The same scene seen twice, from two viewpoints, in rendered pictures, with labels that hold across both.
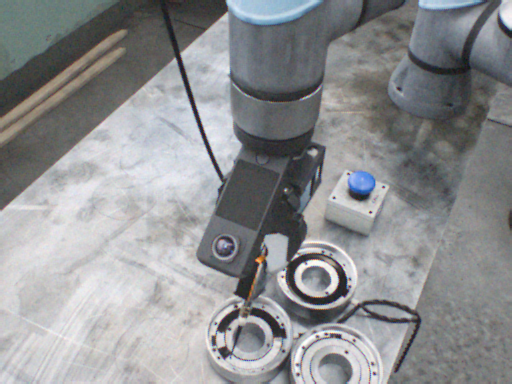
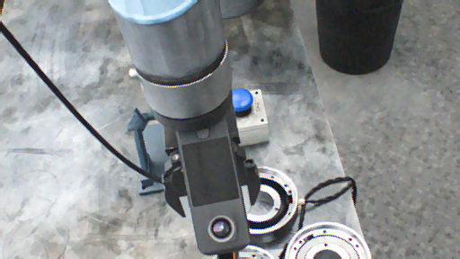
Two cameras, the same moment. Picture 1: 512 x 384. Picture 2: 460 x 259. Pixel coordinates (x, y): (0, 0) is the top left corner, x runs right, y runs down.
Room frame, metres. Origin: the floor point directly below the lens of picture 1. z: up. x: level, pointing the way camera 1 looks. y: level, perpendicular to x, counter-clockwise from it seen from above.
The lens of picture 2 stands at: (0.05, 0.10, 1.46)
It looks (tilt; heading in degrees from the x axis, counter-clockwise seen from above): 51 degrees down; 335
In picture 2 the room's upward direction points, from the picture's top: 11 degrees counter-clockwise
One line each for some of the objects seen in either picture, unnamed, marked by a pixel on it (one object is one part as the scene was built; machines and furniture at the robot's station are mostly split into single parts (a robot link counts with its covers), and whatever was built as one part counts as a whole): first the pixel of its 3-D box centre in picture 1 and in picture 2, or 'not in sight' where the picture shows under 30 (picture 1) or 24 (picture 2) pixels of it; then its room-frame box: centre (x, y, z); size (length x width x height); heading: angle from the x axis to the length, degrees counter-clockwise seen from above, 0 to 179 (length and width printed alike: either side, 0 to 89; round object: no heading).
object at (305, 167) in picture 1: (274, 160); (199, 127); (0.36, -0.02, 1.07); 0.09 x 0.08 x 0.12; 154
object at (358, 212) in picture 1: (358, 199); (242, 115); (0.54, -0.15, 0.82); 0.08 x 0.07 x 0.05; 153
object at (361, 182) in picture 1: (359, 190); (241, 107); (0.53, -0.15, 0.85); 0.04 x 0.04 x 0.05
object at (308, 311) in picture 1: (315, 281); (260, 206); (0.39, -0.08, 0.82); 0.10 x 0.10 x 0.04
